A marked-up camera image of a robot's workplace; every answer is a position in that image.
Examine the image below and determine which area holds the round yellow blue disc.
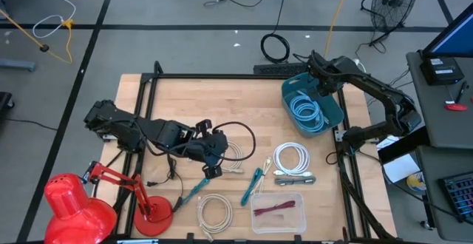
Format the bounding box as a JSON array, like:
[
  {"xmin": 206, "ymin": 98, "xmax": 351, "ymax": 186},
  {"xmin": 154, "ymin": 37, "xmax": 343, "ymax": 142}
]
[{"xmin": 406, "ymin": 172, "xmax": 428, "ymax": 194}]

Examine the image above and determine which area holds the teal braided cable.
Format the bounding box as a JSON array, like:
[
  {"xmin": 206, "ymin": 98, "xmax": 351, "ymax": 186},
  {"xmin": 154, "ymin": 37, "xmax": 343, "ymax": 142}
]
[
  {"xmin": 239, "ymin": 167, "xmax": 264, "ymax": 207},
  {"xmin": 183, "ymin": 177, "xmax": 211, "ymax": 205}
]

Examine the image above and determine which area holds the black lamp cord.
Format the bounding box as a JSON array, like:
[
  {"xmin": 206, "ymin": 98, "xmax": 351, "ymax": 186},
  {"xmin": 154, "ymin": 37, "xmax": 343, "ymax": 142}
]
[{"xmin": 146, "ymin": 154, "xmax": 186, "ymax": 212}]

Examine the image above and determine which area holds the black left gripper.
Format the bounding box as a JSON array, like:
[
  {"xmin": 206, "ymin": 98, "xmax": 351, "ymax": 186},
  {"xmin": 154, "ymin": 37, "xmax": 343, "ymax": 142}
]
[{"xmin": 184, "ymin": 118, "xmax": 229, "ymax": 180}]

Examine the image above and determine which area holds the grey braided cable bundle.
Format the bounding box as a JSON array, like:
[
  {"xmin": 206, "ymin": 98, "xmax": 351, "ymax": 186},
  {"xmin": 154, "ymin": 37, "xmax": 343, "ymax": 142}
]
[{"xmin": 274, "ymin": 176, "xmax": 318, "ymax": 186}]

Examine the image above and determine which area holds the black aluminium table frame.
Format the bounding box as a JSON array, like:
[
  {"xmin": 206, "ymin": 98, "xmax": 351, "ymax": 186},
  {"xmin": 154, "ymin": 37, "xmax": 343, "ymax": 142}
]
[{"xmin": 110, "ymin": 61, "xmax": 398, "ymax": 244}]

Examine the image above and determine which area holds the clear plastic container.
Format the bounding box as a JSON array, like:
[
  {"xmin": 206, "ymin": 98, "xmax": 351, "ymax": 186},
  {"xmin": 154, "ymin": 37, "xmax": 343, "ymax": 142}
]
[{"xmin": 250, "ymin": 192, "xmax": 307, "ymax": 235}]

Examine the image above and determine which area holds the white paper sheet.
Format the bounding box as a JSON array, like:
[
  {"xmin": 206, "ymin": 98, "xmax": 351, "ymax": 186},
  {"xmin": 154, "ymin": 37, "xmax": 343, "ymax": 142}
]
[
  {"xmin": 375, "ymin": 135, "xmax": 401, "ymax": 149},
  {"xmin": 382, "ymin": 153, "xmax": 421, "ymax": 184}
]

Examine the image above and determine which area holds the magenta braided USB cable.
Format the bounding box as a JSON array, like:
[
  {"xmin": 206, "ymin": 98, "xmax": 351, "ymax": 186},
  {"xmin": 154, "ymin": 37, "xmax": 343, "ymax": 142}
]
[{"xmin": 253, "ymin": 200, "xmax": 297, "ymax": 217}]

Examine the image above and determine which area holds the cream short cable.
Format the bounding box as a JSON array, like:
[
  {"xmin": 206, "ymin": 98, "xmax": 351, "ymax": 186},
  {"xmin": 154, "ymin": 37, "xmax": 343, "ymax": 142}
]
[{"xmin": 254, "ymin": 156, "xmax": 274, "ymax": 195}]

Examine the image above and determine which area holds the keyboard with coloured keys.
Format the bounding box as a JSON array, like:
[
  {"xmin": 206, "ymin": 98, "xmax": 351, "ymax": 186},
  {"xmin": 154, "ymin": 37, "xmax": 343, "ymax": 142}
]
[{"xmin": 438, "ymin": 172, "xmax": 473, "ymax": 223}]

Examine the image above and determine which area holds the black floor fan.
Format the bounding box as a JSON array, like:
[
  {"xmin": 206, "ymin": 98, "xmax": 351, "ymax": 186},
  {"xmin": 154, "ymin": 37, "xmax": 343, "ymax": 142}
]
[{"xmin": 360, "ymin": 0, "xmax": 421, "ymax": 47}]

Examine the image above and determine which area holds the light blue cable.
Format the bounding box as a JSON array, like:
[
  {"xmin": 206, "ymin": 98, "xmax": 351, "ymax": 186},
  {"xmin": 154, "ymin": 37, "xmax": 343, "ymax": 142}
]
[{"xmin": 289, "ymin": 90, "xmax": 330, "ymax": 133}]

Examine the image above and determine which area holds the black power strip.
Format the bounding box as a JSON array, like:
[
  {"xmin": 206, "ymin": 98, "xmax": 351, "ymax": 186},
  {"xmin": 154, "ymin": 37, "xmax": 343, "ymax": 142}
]
[{"xmin": 253, "ymin": 62, "xmax": 310, "ymax": 76}]

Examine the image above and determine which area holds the white floor cable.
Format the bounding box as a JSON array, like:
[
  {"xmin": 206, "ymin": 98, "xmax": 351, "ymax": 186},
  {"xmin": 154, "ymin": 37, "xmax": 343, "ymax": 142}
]
[{"xmin": 32, "ymin": 0, "xmax": 77, "ymax": 39}]

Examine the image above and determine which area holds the computer monitor blue screen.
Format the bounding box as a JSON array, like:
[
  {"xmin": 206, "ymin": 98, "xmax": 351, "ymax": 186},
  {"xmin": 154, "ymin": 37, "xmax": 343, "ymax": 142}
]
[{"xmin": 421, "ymin": 1, "xmax": 473, "ymax": 59}]

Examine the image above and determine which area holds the beige cable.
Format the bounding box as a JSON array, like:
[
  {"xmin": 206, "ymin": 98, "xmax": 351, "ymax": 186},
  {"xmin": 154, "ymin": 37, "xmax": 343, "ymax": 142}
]
[
  {"xmin": 220, "ymin": 140, "xmax": 245, "ymax": 174},
  {"xmin": 196, "ymin": 193, "xmax": 234, "ymax": 243}
]

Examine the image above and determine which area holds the grey desk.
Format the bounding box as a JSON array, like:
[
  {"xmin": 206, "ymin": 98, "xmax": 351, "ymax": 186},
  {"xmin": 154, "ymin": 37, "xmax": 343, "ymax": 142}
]
[
  {"xmin": 405, "ymin": 50, "xmax": 473, "ymax": 149},
  {"xmin": 415, "ymin": 146, "xmax": 473, "ymax": 243}
]

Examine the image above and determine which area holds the black coiled floor cable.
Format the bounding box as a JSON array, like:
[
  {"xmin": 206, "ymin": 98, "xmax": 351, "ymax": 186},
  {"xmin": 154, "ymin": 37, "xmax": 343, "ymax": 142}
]
[{"xmin": 259, "ymin": 0, "xmax": 292, "ymax": 65}]

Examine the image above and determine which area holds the yellow hanging cord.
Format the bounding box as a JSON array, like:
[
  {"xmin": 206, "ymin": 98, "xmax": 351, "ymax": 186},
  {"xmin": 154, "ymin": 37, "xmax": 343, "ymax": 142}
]
[{"xmin": 323, "ymin": 0, "xmax": 353, "ymax": 58}]

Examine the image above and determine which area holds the teal plastic bin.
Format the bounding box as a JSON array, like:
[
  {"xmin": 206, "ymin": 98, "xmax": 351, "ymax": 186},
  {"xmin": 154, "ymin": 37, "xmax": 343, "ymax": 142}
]
[{"xmin": 280, "ymin": 72, "xmax": 345, "ymax": 139}]

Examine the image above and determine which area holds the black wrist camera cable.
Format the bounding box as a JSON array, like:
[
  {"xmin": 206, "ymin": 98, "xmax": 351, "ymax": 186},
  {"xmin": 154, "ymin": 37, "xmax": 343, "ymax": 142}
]
[{"xmin": 212, "ymin": 121, "xmax": 257, "ymax": 163}]

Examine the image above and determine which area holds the black box device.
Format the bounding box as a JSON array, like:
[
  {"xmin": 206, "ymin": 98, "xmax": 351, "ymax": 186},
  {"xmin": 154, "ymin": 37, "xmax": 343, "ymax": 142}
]
[{"xmin": 420, "ymin": 56, "xmax": 466, "ymax": 87}]

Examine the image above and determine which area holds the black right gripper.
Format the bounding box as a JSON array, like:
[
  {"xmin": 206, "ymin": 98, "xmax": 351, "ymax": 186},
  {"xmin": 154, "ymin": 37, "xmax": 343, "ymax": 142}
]
[{"xmin": 306, "ymin": 50, "xmax": 347, "ymax": 95}]

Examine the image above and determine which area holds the black pen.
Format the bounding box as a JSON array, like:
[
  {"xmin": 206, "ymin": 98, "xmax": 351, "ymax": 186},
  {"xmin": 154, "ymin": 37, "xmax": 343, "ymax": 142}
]
[{"xmin": 455, "ymin": 81, "xmax": 469, "ymax": 104}]

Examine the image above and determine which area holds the grey metal bar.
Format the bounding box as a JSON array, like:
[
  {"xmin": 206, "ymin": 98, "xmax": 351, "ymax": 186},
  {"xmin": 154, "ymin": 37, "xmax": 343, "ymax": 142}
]
[{"xmin": 0, "ymin": 58, "xmax": 37, "ymax": 72}]

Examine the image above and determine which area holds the yellow floor cord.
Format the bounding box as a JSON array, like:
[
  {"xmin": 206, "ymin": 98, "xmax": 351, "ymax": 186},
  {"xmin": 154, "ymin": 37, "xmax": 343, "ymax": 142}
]
[{"xmin": 0, "ymin": 9, "xmax": 75, "ymax": 64}]

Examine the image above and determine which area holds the red desk lamp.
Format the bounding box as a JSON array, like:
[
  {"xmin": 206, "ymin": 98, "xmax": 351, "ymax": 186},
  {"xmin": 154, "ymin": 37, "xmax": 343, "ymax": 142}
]
[{"xmin": 43, "ymin": 160, "xmax": 174, "ymax": 244}]

